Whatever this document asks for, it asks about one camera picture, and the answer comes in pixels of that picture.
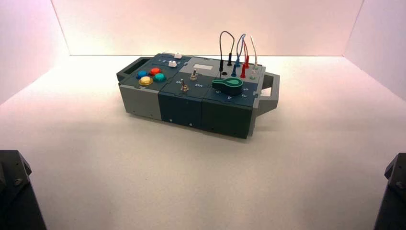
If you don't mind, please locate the black jumper wire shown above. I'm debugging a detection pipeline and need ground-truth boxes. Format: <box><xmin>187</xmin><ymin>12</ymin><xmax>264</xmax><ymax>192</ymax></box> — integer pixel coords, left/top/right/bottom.
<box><xmin>219</xmin><ymin>31</ymin><xmax>236</xmax><ymax>80</ymax></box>

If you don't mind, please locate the blue grey modular task box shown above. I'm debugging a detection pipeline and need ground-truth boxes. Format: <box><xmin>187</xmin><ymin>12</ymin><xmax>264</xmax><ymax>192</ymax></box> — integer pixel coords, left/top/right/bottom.
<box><xmin>116</xmin><ymin>52</ymin><xmax>281</xmax><ymax>139</ymax></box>

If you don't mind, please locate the green rotary knob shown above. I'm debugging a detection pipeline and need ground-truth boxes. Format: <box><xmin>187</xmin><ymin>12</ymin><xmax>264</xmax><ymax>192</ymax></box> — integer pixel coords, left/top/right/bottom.
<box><xmin>212</xmin><ymin>78</ymin><xmax>244</xmax><ymax>96</ymax></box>

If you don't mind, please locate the blue jumper wire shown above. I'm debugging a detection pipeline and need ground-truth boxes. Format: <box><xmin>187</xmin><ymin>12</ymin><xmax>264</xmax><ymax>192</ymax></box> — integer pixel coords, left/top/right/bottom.
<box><xmin>231</xmin><ymin>34</ymin><xmax>247</xmax><ymax>78</ymax></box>

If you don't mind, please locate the red jumper wire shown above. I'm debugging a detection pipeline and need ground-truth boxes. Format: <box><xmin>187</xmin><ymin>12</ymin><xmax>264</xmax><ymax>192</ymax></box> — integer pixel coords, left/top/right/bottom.
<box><xmin>240</xmin><ymin>39</ymin><xmax>250</xmax><ymax>79</ymax></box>

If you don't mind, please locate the white jumper wire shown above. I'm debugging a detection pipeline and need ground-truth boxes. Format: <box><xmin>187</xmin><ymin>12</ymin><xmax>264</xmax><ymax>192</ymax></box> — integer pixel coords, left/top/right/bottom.
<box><xmin>249</xmin><ymin>35</ymin><xmax>259</xmax><ymax>80</ymax></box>

